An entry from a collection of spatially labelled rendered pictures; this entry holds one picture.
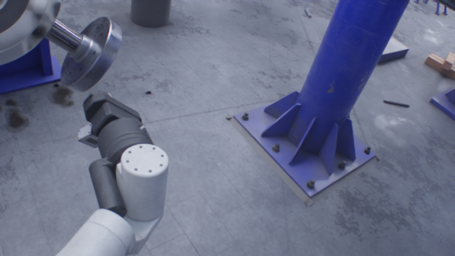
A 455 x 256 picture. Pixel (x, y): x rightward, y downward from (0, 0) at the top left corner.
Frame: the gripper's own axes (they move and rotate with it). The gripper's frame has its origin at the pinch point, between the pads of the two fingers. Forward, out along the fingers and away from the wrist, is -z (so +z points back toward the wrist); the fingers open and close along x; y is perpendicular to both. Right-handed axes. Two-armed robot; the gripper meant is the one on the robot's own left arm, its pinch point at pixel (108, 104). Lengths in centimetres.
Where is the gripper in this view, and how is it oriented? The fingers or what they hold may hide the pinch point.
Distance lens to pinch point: 66.0
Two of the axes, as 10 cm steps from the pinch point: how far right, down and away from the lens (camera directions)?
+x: -5.4, -3.8, -7.5
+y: -6.9, 7.1, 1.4
